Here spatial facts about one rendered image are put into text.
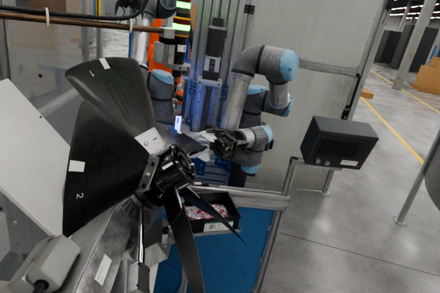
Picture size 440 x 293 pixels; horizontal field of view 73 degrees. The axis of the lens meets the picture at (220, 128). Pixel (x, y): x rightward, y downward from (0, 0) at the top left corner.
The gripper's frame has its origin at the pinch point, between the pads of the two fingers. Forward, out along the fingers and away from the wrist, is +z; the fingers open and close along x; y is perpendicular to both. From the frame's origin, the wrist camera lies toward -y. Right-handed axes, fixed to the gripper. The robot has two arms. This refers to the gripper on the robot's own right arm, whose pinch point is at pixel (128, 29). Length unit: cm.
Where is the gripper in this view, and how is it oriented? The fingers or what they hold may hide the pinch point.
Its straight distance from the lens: 134.3
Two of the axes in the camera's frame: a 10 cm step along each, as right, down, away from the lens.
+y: -0.4, -3.8, 9.2
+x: -9.9, -1.3, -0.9
